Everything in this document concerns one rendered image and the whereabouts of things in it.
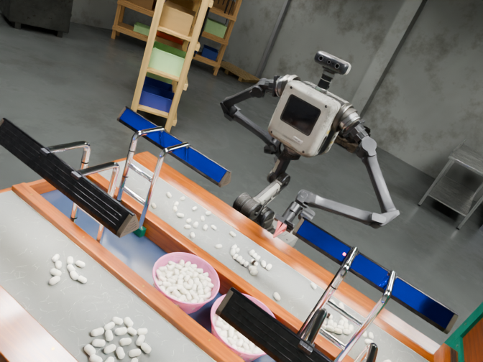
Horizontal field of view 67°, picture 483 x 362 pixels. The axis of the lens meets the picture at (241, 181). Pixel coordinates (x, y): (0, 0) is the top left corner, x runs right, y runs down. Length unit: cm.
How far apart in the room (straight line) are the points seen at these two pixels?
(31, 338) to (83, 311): 17
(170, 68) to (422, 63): 533
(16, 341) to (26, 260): 33
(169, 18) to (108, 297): 329
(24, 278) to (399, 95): 759
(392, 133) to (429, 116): 74
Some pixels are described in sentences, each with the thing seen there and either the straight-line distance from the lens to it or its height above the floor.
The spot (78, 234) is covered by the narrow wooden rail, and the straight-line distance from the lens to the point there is 154.
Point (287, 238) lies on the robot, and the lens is 252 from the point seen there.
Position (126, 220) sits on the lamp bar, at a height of 109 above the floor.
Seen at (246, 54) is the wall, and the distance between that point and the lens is 985.
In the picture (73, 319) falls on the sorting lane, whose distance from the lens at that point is 130.
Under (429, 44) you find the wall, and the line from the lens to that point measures 820.
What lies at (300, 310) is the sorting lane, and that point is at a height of 74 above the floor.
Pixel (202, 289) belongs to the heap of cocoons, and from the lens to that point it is 148.
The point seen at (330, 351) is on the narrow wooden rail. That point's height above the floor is 76.
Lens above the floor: 176
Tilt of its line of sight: 26 degrees down
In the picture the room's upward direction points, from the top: 23 degrees clockwise
